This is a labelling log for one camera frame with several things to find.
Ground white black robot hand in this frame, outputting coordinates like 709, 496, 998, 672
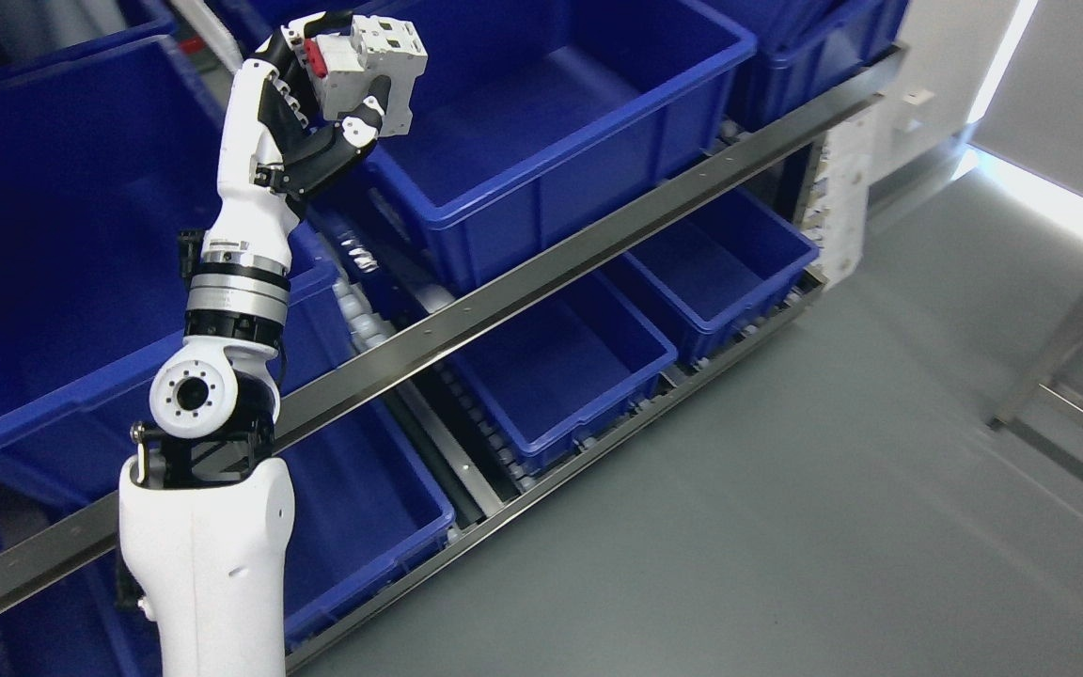
188, 9, 383, 281

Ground white circuit breaker red switches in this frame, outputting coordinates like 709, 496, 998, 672
304, 12, 429, 136

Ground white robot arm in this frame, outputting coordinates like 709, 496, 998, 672
118, 226, 295, 676

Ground steel shelf rack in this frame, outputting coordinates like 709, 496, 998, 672
0, 42, 909, 673

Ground large blue bin left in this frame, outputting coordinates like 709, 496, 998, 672
0, 17, 345, 476

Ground large blue bin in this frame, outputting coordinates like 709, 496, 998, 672
706, 1, 908, 132
334, 1, 758, 294
0, 17, 345, 476

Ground large blue bin centre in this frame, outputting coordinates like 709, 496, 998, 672
334, 1, 758, 294

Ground lower blue bin middle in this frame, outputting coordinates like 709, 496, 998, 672
448, 273, 678, 476

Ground lower blue bin right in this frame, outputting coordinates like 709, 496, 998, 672
602, 188, 820, 366

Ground lower blue bin far left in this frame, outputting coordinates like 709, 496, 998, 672
0, 556, 162, 676

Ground large blue bin right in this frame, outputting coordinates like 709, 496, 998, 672
706, 1, 908, 132

